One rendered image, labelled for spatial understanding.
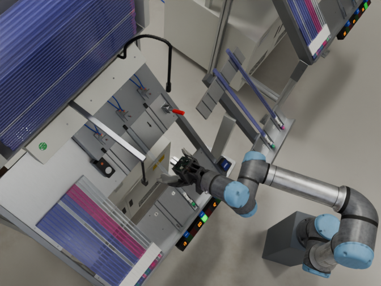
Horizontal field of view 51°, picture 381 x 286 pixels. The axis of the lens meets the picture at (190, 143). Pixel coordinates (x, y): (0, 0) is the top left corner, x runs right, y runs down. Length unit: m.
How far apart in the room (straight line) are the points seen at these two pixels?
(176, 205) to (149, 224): 0.14
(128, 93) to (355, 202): 0.84
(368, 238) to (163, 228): 0.77
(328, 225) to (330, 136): 1.15
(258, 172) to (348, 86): 1.84
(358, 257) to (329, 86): 1.84
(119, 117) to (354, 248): 0.87
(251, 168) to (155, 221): 0.49
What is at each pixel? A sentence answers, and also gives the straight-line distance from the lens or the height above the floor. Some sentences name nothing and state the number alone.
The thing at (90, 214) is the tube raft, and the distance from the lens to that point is 1.48.
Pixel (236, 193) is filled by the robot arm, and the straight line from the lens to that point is 1.22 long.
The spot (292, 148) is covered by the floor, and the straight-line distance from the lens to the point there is 2.74.
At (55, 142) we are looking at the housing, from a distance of 1.30.
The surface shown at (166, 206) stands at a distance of 1.65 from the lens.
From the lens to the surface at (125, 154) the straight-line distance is 1.50.
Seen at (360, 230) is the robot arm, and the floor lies 1.19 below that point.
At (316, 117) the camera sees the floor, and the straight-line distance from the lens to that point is 2.89.
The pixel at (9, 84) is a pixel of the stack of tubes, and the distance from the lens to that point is 0.98.
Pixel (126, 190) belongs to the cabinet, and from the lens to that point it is 1.87.
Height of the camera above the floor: 2.43
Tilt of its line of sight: 68 degrees down
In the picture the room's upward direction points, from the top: 12 degrees clockwise
